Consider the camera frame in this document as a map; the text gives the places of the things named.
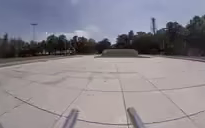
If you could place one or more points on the row of trees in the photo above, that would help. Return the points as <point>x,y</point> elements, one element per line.
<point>176,38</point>

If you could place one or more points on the tall lamp pole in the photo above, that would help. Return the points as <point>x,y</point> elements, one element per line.
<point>33,31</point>

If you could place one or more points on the pale concrete slab plaza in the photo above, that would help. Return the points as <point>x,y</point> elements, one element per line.
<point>100,76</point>

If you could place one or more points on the low concrete ramp block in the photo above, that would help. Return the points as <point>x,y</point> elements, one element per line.
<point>119,52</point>

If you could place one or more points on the raised concrete kerb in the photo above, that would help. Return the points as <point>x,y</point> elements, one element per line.
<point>193,59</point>

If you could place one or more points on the lattice mast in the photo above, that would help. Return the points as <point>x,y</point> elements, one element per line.
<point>153,26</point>

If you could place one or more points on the robot's own part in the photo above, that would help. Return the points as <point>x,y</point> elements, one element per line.
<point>135,117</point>
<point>71,118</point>

